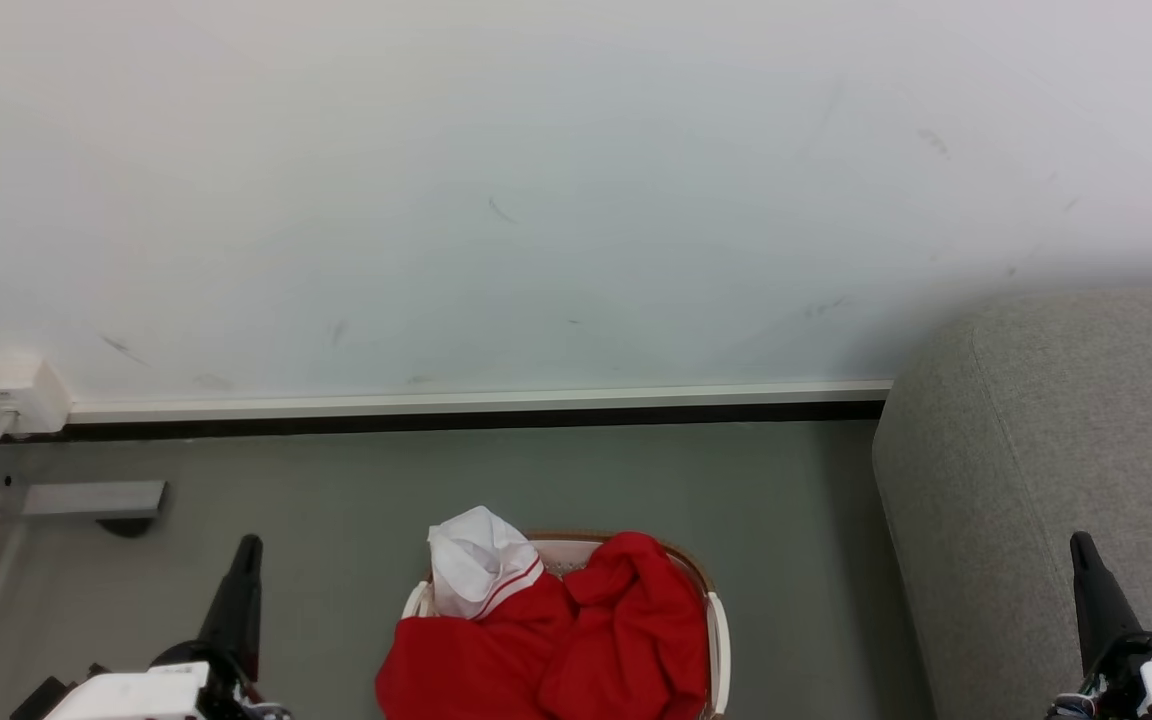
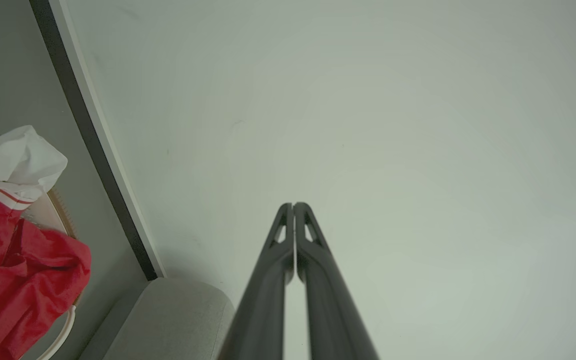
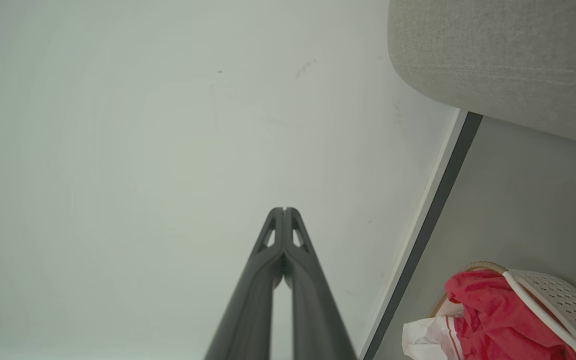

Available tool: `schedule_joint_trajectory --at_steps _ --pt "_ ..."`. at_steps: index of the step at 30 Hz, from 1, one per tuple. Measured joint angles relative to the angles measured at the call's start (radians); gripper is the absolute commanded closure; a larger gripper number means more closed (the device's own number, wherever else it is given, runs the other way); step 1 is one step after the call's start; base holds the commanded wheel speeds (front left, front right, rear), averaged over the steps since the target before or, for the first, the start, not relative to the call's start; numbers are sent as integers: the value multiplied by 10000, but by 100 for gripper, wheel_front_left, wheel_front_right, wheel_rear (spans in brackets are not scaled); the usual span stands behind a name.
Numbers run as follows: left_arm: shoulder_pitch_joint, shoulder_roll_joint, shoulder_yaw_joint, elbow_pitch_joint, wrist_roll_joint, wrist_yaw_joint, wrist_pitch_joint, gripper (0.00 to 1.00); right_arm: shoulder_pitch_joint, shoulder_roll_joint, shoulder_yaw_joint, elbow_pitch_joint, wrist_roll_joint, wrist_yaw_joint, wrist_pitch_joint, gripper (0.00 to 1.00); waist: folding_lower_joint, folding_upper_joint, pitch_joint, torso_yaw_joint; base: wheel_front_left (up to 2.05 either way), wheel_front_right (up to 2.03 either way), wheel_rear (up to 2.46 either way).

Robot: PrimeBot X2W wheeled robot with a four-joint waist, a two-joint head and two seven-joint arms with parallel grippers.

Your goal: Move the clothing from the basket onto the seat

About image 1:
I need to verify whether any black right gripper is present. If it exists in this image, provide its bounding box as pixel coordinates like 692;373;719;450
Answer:
1046;532;1152;720

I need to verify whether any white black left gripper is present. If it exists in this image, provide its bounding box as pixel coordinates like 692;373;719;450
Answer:
11;534;293;720

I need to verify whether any red and white garment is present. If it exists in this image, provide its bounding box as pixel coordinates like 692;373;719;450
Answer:
536;531;713;720
375;505;579;720

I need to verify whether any grey fabric sofa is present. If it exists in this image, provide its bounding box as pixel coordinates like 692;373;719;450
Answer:
872;288;1152;720

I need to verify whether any white and black baseboard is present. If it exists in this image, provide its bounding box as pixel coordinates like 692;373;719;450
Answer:
64;378;895;442

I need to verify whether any white wicker laundry basket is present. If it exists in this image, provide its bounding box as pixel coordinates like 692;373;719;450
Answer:
400;529;733;720

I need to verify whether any white wall socket box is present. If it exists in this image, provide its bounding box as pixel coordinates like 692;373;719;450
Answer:
0;353;73;437

